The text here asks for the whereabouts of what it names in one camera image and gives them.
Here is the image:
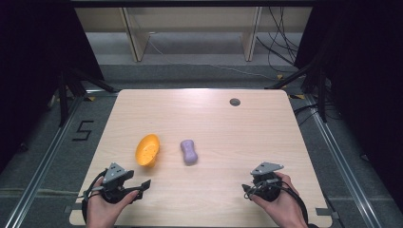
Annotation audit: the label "orange soap dish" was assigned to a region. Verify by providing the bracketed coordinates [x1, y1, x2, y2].
[135, 133, 161, 168]

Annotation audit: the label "grey table bracket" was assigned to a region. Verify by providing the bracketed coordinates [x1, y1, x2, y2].
[316, 207, 340, 220]

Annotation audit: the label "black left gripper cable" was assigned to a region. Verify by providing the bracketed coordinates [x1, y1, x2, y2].
[81, 168, 109, 224]

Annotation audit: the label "aluminium floor rail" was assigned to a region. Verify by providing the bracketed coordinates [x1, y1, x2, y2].
[303, 94, 382, 228]
[2, 94, 87, 228]

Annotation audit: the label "purple soap bar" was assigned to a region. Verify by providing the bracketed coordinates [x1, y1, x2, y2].
[180, 139, 199, 165]

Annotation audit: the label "black tripod stand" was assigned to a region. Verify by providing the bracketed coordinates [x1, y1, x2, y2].
[265, 59, 332, 124]
[56, 66, 116, 128]

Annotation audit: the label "person's right hand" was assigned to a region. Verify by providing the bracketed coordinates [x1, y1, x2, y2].
[249, 172, 309, 228]

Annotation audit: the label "bundle of black cables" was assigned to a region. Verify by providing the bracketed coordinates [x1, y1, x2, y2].
[256, 7, 300, 74]

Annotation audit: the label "person's left hand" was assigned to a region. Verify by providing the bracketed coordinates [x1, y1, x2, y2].
[86, 177, 140, 228]

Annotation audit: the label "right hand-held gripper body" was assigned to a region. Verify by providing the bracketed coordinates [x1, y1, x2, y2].
[249, 161, 285, 203]

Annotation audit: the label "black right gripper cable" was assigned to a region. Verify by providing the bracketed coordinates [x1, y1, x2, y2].
[278, 180, 311, 226]

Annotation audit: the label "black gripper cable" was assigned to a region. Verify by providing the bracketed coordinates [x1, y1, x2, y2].
[278, 180, 311, 226]
[81, 168, 109, 224]

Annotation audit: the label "black curtain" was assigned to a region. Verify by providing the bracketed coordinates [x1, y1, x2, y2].
[294, 0, 403, 207]
[0, 0, 106, 175]

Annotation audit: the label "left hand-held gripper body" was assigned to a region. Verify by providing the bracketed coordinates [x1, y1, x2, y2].
[100, 161, 135, 204]

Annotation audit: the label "black floor cables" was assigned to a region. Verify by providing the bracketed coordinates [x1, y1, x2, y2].
[293, 101, 344, 127]

